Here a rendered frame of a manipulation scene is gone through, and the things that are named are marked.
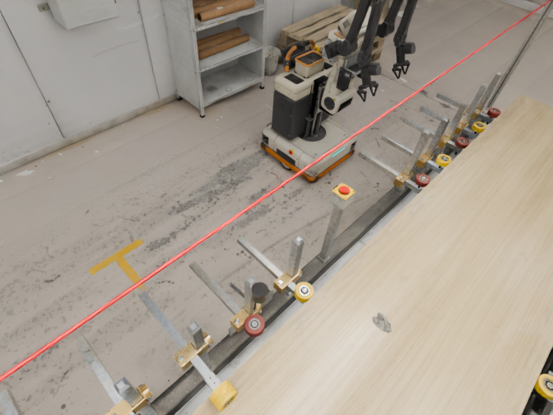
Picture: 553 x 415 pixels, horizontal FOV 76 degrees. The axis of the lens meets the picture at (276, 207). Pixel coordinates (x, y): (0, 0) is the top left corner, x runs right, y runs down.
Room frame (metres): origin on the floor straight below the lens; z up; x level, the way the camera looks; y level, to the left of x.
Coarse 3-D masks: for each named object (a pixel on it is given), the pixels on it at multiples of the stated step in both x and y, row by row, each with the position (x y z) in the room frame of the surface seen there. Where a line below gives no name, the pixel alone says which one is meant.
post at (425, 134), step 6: (426, 132) 1.55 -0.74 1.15; (420, 138) 1.56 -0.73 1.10; (426, 138) 1.54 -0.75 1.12; (420, 144) 1.55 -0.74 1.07; (414, 150) 1.56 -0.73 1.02; (420, 150) 1.54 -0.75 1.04; (414, 156) 1.55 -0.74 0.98; (408, 162) 1.56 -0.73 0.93; (414, 162) 1.54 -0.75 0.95; (408, 168) 1.55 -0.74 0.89; (408, 174) 1.54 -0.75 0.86; (402, 186) 1.54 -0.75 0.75
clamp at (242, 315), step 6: (258, 306) 0.63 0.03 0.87; (240, 312) 0.59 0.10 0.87; (246, 312) 0.60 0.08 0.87; (258, 312) 0.61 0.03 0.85; (234, 318) 0.57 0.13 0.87; (240, 318) 0.57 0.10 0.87; (246, 318) 0.57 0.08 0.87; (234, 324) 0.54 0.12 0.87; (240, 324) 0.54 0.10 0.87; (240, 330) 0.54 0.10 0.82
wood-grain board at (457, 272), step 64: (512, 128) 2.03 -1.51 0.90; (448, 192) 1.38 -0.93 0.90; (512, 192) 1.42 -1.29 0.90; (384, 256) 0.92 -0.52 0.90; (448, 256) 0.95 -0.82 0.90; (512, 256) 0.99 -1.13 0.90; (320, 320) 0.58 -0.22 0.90; (448, 320) 0.63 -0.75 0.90; (512, 320) 0.66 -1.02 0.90; (256, 384) 0.33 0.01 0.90; (320, 384) 0.35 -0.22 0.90; (384, 384) 0.37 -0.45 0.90; (448, 384) 0.39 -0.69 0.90; (512, 384) 0.41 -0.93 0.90
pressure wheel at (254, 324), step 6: (252, 318) 0.56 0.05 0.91; (258, 318) 0.56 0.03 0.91; (246, 324) 0.53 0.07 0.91; (252, 324) 0.53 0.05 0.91; (258, 324) 0.54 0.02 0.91; (264, 324) 0.54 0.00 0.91; (246, 330) 0.51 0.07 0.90; (252, 330) 0.51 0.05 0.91; (258, 330) 0.51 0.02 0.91; (252, 336) 0.50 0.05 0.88
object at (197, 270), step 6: (192, 264) 0.80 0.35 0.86; (198, 270) 0.77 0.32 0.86; (198, 276) 0.75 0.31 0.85; (204, 276) 0.75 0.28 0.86; (204, 282) 0.73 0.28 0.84; (210, 282) 0.72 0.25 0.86; (210, 288) 0.70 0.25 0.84; (216, 288) 0.69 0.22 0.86; (216, 294) 0.67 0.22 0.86; (222, 294) 0.67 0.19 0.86; (222, 300) 0.65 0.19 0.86; (228, 300) 0.65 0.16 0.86; (228, 306) 0.62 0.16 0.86; (234, 306) 0.62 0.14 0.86; (234, 312) 0.60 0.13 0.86
